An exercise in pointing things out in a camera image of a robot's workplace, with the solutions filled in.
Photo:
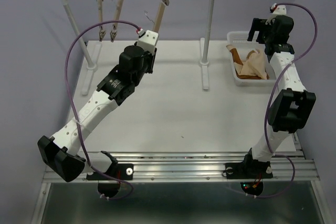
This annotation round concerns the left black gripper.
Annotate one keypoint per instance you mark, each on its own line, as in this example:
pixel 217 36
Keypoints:
pixel 150 57

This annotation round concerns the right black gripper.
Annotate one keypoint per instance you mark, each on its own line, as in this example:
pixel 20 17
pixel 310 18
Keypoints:
pixel 258 24

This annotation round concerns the beige underwear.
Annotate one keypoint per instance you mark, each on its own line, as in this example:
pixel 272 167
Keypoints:
pixel 254 65

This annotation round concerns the wooden clip hanger with underwear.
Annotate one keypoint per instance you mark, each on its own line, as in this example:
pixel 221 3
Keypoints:
pixel 159 15

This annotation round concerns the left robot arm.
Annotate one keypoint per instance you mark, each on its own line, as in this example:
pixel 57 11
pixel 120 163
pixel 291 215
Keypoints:
pixel 60 151

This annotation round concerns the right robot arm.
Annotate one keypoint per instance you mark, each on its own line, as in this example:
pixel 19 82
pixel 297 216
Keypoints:
pixel 290 103

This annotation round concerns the brown underwear in basket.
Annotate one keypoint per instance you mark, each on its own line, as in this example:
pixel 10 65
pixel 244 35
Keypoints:
pixel 238 63

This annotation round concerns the wooden clip hanger far left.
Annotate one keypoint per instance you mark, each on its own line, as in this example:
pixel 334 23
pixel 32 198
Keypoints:
pixel 102 31

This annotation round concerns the white plastic basket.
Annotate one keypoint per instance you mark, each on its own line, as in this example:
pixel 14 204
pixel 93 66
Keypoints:
pixel 239 40

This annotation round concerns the white metal clothes rack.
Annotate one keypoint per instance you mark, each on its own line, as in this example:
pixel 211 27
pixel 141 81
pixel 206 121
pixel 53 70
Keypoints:
pixel 92 59

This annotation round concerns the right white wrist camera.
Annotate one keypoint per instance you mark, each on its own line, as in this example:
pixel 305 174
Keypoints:
pixel 275 11

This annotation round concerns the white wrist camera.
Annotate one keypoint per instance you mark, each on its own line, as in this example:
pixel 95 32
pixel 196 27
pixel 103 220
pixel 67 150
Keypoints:
pixel 148 41
pixel 275 11

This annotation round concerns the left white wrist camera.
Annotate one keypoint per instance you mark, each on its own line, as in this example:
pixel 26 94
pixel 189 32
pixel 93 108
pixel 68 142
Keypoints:
pixel 148 41

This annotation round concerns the aluminium rail base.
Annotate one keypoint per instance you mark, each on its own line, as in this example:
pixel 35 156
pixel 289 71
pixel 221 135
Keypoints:
pixel 207 167

